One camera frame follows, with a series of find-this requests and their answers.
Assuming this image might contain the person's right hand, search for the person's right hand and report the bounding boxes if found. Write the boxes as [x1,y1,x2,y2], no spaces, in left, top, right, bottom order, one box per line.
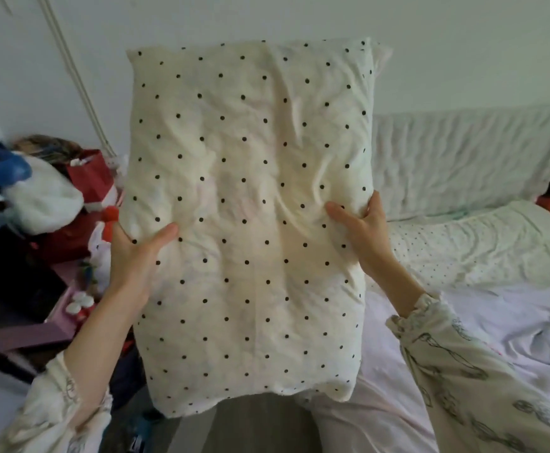
[325,190,395,279]

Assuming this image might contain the person's left hand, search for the person's left hand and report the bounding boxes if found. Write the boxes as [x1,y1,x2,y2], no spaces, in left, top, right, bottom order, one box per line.
[110,222,180,304]

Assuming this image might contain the cream black-dotted pillow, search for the cream black-dotted pillow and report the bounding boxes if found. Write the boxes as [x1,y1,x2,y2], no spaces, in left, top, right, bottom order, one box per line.
[119,37,393,419]

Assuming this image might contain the person's left forearm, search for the person's left forearm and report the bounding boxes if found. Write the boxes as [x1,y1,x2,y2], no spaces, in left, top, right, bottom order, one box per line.
[0,283,150,453]

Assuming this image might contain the person's right forearm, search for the person's right forearm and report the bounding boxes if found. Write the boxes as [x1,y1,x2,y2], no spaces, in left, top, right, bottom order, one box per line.
[368,257,550,453]

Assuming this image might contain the red gift bag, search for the red gift bag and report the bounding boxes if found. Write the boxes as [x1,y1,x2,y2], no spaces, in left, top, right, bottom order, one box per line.
[65,150,119,214]

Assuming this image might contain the white pill bottles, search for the white pill bottles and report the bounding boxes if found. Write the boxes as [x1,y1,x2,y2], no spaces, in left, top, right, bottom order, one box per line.
[65,291,96,321]

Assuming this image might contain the white plush toy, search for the white plush toy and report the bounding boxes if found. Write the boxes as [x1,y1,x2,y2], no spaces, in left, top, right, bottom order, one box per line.
[3,158,85,235]

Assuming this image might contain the white quilted headboard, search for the white quilted headboard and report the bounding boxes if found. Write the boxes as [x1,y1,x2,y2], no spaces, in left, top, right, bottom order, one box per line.
[370,101,550,222]

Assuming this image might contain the white small-dotted pillow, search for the white small-dotted pillow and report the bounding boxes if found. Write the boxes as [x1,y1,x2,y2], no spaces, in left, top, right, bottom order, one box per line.
[386,200,550,290]

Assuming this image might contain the pink bedside table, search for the pink bedside table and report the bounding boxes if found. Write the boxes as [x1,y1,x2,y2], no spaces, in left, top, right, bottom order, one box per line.
[0,259,97,354]

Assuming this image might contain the light pink bed sheet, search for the light pink bed sheet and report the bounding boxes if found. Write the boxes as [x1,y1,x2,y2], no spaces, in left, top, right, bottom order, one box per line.
[310,278,550,453]

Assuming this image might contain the white cable on wall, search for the white cable on wall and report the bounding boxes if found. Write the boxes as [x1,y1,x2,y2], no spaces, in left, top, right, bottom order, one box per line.
[36,0,117,158]

